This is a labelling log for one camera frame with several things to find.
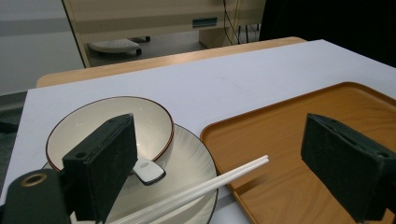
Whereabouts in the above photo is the black cable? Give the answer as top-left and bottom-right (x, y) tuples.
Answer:
(221, 0), (241, 46)

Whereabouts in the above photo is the white chopstick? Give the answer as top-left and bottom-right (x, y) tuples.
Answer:
(109, 154), (269, 224)
(121, 158), (271, 224)

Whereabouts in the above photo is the white spoon with dark edge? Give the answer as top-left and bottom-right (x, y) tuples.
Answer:
(132, 156), (167, 187)

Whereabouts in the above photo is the orange wooden tray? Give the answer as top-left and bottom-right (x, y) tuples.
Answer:
(199, 81), (396, 224)

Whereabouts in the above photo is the white plate with dark rim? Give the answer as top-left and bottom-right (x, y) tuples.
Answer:
(70, 123), (219, 224)

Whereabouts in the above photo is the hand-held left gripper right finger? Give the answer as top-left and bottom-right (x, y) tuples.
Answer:
(300, 113), (396, 223)

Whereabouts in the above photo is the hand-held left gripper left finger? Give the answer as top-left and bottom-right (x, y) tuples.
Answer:
(62, 113), (139, 224)

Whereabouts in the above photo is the white bowl with brown rim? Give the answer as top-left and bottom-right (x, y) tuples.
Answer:
(45, 95), (176, 173)

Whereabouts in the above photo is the white wheeled chair base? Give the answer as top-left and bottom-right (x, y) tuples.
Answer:
(87, 35), (151, 58)

